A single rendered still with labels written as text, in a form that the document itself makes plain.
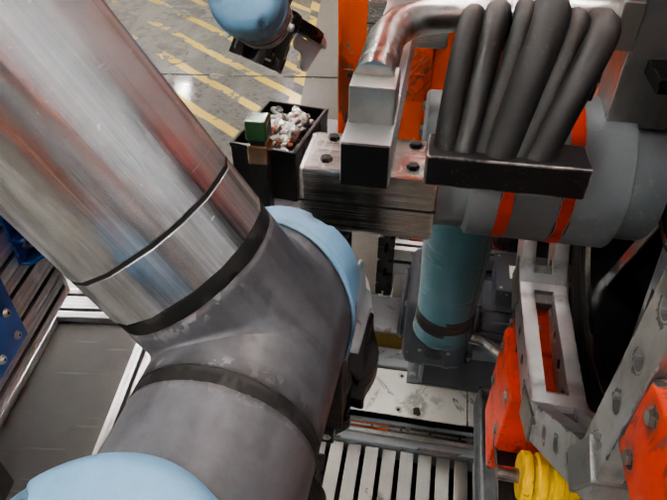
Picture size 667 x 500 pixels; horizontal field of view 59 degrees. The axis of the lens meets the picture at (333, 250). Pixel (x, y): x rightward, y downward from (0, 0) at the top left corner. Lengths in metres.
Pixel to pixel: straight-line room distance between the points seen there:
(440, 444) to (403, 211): 0.95
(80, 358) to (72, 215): 1.13
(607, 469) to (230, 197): 0.33
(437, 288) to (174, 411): 0.63
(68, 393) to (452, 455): 0.76
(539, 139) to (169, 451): 0.25
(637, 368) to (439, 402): 0.96
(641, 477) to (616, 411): 0.06
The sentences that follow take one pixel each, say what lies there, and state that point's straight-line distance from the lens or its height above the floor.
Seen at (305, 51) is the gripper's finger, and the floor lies 0.82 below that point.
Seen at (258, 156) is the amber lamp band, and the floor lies 0.59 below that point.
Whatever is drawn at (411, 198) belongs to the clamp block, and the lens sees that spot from 0.38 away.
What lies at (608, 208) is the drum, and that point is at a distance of 0.55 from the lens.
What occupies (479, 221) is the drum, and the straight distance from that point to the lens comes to 0.55.
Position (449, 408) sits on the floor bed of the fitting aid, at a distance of 1.33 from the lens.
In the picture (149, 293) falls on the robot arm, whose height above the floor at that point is 1.01.
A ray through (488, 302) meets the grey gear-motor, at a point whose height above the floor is 0.37.
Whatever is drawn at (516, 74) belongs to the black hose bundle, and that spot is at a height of 1.02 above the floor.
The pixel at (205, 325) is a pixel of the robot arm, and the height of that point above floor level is 0.99.
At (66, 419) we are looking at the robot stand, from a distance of 1.24.
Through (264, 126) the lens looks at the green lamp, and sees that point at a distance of 1.06.
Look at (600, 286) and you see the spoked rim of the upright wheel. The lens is 0.83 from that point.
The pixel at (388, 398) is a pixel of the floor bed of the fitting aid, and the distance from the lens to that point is 1.33.
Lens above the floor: 1.15
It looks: 40 degrees down
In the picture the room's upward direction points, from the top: straight up
